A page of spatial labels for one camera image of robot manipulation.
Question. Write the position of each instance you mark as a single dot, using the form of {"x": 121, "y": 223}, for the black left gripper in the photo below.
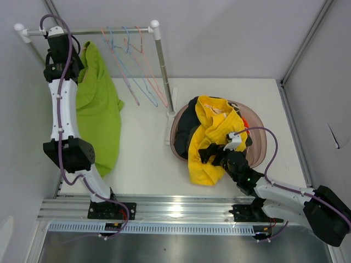
{"x": 80, "y": 65}

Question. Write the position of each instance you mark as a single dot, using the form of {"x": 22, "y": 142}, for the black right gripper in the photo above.
{"x": 213, "y": 149}

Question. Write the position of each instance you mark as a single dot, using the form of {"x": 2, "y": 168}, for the yellow shorts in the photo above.
{"x": 217, "y": 119}

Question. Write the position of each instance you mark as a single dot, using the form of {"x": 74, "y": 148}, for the navy dark shorts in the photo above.
{"x": 187, "y": 124}

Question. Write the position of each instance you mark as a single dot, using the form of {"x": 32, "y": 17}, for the blue hanger with olive shorts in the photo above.
{"x": 130, "y": 68}

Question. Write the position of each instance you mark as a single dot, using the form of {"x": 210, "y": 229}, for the orange shorts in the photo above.
{"x": 246, "y": 125}

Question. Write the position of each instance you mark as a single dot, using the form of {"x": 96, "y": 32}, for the lime green shorts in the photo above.
{"x": 98, "y": 110}

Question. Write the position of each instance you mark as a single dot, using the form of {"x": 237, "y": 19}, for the pink wire hanger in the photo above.
{"x": 148, "y": 76}

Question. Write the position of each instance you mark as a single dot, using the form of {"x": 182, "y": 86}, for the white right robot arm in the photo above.
{"x": 319, "y": 210}

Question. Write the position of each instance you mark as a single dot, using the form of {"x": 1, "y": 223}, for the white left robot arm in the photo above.
{"x": 74, "y": 156}

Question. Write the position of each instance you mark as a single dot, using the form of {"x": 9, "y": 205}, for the translucent pink plastic basin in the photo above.
{"x": 257, "y": 142}

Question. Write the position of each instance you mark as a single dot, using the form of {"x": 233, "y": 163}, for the metal clothes rack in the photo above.
{"x": 154, "y": 29}

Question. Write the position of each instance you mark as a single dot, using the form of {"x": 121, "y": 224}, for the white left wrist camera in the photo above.
{"x": 53, "y": 31}

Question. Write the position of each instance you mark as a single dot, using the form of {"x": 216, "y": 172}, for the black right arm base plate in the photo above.
{"x": 246, "y": 213}

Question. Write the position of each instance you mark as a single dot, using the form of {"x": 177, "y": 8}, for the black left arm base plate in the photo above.
{"x": 106, "y": 211}

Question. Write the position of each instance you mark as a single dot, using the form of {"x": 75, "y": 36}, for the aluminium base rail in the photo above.
{"x": 150, "y": 209}

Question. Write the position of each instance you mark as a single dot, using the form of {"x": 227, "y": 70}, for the slotted grey cable duct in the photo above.
{"x": 153, "y": 228}

